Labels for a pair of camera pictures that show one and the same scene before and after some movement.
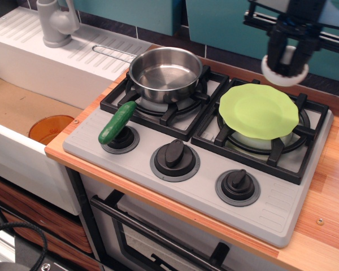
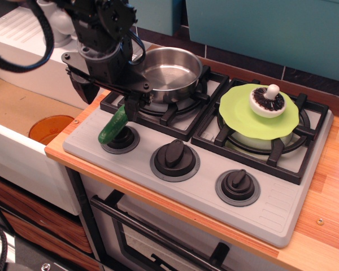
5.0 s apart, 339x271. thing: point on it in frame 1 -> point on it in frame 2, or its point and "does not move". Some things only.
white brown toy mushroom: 286,58 -> 268,101
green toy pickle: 121,117 does not move
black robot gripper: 326,22 -> 109,64
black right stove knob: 237,188 does not move
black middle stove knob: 174,161 does not move
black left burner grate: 180,119 does not move
